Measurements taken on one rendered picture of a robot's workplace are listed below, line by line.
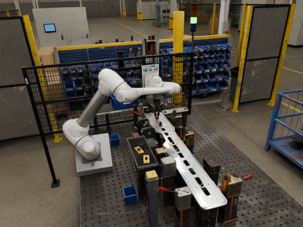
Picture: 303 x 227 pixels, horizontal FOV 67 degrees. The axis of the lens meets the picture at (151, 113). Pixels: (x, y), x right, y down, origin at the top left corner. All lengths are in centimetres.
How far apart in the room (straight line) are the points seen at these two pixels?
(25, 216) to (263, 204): 243
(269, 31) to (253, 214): 369
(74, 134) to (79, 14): 675
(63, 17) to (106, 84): 687
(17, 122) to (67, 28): 494
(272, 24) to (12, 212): 492
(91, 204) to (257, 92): 416
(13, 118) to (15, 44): 115
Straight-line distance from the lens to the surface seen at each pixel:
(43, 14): 857
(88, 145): 198
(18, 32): 379
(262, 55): 503
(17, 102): 409
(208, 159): 183
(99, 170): 223
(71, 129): 206
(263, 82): 528
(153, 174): 146
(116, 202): 197
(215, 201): 156
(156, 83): 218
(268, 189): 221
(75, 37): 857
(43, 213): 308
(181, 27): 285
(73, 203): 305
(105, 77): 176
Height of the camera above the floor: 212
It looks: 26 degrees down
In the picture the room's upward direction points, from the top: 2 degrees counter-clockwise
